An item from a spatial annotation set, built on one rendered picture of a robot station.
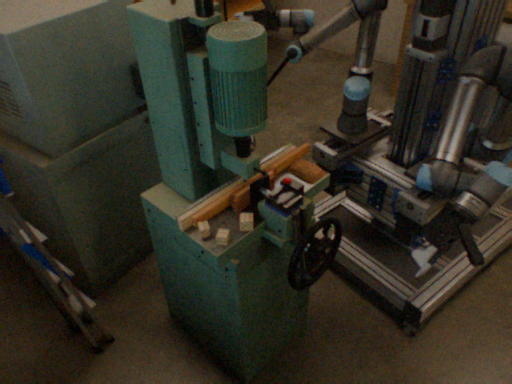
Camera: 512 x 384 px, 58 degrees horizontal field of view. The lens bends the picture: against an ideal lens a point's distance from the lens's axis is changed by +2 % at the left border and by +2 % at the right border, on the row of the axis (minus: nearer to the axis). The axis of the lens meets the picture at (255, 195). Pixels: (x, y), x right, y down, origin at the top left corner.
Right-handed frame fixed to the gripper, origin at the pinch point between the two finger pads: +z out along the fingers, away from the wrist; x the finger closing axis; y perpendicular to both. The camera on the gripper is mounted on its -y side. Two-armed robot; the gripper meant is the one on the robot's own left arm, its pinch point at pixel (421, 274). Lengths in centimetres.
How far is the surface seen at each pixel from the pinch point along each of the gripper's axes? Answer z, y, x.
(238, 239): 29, 50, -8
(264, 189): 11, 57, -18
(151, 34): -5, 106, 18
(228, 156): 10, 73, -11
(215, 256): 37, 50, -2
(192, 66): -5, 91, 12
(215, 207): 27, 65, -11
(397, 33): -169, 160, -299
